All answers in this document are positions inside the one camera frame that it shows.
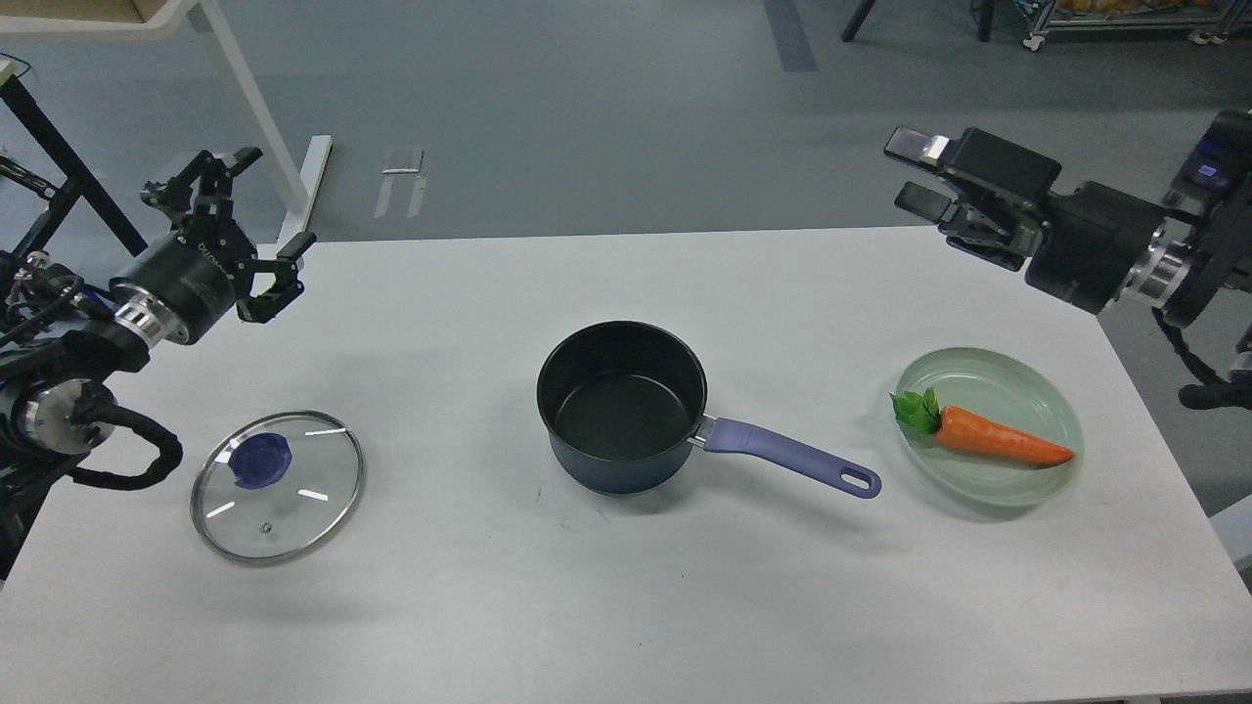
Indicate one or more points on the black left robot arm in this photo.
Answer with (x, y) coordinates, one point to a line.
(63, 339)

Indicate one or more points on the dark blue saucepan purple handle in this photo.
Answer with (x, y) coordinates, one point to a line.
(624, 405)

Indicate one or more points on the orange toy carrot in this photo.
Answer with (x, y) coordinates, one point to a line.
(963, 430)

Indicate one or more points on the glass pot lid blue knob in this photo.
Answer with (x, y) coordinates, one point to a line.
(278, 487)

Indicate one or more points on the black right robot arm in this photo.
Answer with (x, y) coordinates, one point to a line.
(1201, 248)

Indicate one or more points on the black metal rack frame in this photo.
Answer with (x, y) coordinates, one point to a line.
(77, 185)

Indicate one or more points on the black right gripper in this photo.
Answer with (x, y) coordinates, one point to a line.
(995, 213)

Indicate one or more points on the pale green plate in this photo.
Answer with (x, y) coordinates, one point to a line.
(1000, 388)

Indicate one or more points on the metal wheeled cart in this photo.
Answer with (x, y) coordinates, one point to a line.
(1200, 22)

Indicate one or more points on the white desk with leg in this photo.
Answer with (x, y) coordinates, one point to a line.
(140, 40)

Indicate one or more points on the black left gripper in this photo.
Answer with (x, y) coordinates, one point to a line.
(179, 287)

